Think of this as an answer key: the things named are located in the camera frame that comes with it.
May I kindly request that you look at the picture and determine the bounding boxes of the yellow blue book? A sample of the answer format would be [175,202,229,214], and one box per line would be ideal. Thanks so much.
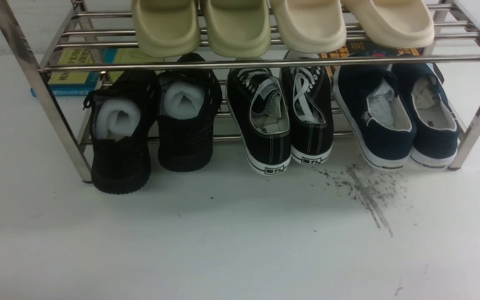
[30,48,103,97]

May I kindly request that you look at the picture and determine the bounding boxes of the black orange book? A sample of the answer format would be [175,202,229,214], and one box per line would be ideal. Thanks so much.
[312,41,424,88]

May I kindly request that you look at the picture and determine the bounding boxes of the black canvas sneaker right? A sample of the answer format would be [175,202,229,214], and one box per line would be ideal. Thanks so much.
[279,66,335,165]

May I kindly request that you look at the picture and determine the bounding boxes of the black mesh sneaker left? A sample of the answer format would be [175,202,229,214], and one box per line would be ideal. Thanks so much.
[83,70,162,195]

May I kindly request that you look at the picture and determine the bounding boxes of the green slipper far left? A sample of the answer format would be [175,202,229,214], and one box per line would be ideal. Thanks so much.
[131,0,201,58]

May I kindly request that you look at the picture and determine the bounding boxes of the stainless steel shoe rack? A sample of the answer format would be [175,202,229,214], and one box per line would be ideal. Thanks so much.
[0,0,480,183]

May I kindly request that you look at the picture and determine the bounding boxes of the black mesh sneaker right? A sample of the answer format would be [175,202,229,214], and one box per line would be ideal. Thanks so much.
[157,68,223,173]

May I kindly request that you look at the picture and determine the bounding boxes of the black canvas sneaker left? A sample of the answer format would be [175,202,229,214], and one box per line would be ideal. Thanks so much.
[225,68,291,175]

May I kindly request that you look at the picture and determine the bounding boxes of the cream slipper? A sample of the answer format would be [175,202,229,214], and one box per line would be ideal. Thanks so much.
[341,0,435,49]
[269,0,347,53]

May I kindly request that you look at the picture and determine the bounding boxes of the yellow green book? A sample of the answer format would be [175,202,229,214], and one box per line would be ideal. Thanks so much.
[108,48,164,65]

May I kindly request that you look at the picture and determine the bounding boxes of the black mesh sneaker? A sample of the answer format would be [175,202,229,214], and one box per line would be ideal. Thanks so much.
[83,70,162,195]
[157,68,223,173]

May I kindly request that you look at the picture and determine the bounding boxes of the black canvas sneaker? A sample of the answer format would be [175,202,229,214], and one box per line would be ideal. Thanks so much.
[225,68,291,175]
[279,66,335,165]

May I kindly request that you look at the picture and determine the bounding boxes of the green slipper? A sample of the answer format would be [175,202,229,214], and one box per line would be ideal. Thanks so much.
[200,0,272,58]
[131,0,201,58]

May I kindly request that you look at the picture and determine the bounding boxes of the navy slip-on shoe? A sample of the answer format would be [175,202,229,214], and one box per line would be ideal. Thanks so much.
[388,62,460,170]
[332,65,417,171]

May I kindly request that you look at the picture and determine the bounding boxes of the cream slipper far right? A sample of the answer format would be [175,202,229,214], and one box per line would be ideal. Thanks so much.
[341,0,435,49]

